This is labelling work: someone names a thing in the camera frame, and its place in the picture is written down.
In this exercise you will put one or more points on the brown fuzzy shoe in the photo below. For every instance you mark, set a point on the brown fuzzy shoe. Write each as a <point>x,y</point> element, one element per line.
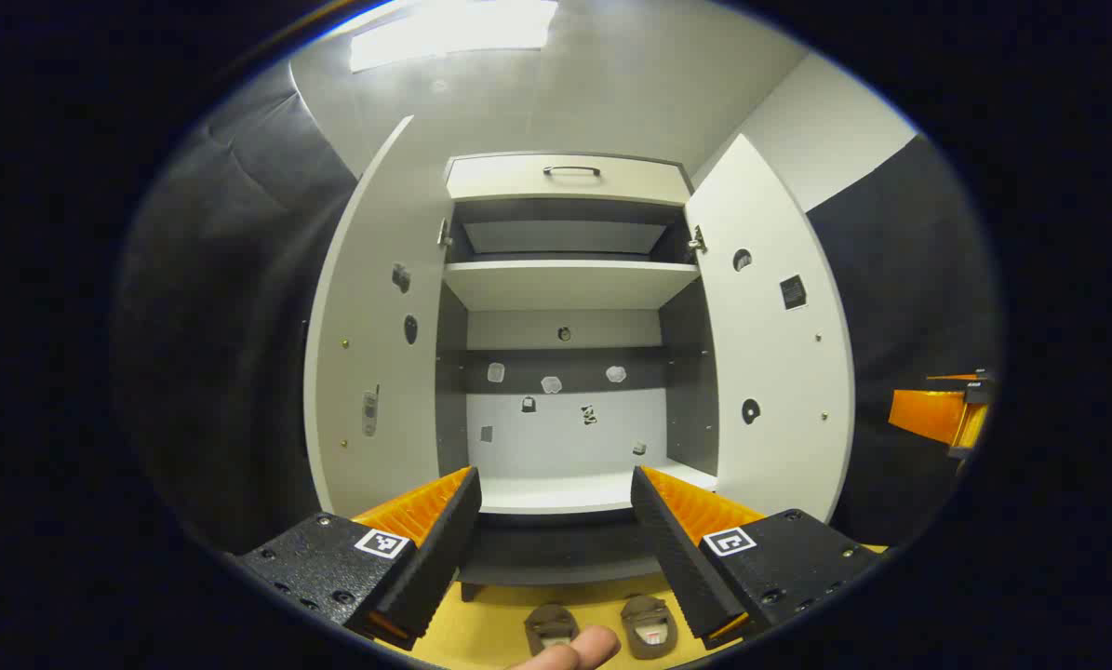
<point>649,625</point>
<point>551,628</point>

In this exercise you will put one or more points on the ceiling light panel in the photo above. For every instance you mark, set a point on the ceiling light panel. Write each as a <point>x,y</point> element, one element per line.
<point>453,33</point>

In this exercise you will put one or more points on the white cabinet drawer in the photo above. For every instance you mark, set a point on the white cabinet drawer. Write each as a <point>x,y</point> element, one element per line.
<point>518,181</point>

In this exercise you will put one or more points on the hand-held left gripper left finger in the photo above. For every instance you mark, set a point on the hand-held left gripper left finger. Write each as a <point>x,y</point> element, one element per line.
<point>435,568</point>

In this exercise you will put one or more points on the white cabinet shelf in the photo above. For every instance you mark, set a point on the white cabinet shelf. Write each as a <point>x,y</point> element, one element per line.
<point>565,284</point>

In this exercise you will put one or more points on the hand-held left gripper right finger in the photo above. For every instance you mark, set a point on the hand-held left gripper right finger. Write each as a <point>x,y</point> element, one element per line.
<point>676,558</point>

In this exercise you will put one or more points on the white cabinet door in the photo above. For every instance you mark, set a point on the white cabinet door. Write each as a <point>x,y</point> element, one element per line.
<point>779,372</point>
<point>369,307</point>

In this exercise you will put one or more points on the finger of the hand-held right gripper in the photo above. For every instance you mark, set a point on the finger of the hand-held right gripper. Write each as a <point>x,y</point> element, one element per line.
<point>928,414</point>

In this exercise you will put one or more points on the black backdrop cloth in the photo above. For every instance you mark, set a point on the black backdrop cloth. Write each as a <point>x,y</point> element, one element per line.
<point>221,326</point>

